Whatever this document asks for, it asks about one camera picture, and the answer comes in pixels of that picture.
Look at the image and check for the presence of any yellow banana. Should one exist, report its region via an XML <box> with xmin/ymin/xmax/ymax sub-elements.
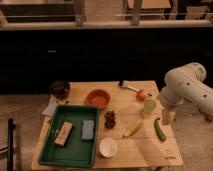
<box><xmin>123</xmin><ymin>120</ymin><xmax>142</xmax><ymax>138</ymax></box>

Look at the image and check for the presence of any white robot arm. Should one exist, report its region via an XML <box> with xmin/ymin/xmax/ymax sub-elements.
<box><xmin>159</xmin><ymin>62</ymin><xmax>213</xmax><ymax>125</ymax></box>

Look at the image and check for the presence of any red bowl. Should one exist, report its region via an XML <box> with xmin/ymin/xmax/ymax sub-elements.
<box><xmin>85</xmin><ymin>89</ymin><xmax>111</xmax><ymax>109</ymax></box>

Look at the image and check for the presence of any dark brown bowl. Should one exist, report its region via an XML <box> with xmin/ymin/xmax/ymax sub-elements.
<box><xmin>49</xmin><ymin>80</ymin><xmax>70</xmax><ymax>100</ymax></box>

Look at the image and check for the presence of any green cucumber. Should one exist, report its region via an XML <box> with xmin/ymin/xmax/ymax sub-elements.
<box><xmin>154</xmin><ymin>118</ymin><xmax>166</xmax><ymax>142</ymax></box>

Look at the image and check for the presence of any green lime cup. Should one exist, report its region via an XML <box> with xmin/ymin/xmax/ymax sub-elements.
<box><xmin>143</xmin><ymin>99</ymin><xmax>156</xmax><ymax>114</ymax></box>

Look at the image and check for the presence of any dark grape bunch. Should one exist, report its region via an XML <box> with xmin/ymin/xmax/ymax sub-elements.
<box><xmin>104</xmin><ymin>111</ymin><xmax>116</xmax><ymax>129</ymax></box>

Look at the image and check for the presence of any white cup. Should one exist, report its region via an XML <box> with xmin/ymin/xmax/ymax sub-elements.
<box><xmin>99</xmin><ymin>138</ymin><xmax>118</xmax><ymax>158</ymax></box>

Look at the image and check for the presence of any blue sponge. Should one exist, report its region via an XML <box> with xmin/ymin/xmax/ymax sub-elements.
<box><xmin>82</xmin><ymin>120</ymin><xmax>95</xmax><ymax>140</ymax></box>

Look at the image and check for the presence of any green plastic tray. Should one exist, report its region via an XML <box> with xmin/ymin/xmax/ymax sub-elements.
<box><xmin>38</xmin><ymin>105</ymin><xmax>99</xmax><ymax>168</ymax></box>

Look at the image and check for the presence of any wooden block brush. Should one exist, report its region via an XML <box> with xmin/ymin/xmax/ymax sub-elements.
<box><xmin>55</xmin><ymin>122</ymin><xmax>73</xmax><ymax>146</ymax></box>

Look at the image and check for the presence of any white cloth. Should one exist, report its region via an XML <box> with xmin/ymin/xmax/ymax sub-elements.
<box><xmin>42</xmin><ymin>97</ymin><xmax>58</xmax><ymax>117</ymax></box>

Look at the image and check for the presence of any black chair frame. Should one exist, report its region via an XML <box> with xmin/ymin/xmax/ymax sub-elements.
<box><xmin>0</xmin><ymin>118</ymin><xmax>16</xmax><ymax>171</ymax></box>

